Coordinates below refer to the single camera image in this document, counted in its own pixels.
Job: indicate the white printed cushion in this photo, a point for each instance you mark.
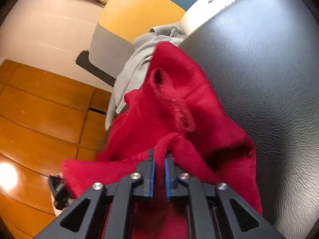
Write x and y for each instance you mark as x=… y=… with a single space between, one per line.
x=202 y=11

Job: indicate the grey yellow blue armchair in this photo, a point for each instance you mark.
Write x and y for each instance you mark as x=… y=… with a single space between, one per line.
x=120 y=23

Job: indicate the grey garment on chair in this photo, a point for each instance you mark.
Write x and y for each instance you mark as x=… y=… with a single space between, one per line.
x=135 y=69

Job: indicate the red knit sweater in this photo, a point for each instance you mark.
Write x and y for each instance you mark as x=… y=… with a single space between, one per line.
x=175 y=111

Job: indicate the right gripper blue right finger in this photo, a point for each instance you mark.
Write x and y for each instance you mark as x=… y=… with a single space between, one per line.
x=171 y=180

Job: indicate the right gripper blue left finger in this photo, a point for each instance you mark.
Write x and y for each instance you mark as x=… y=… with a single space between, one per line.
x=149 y=175

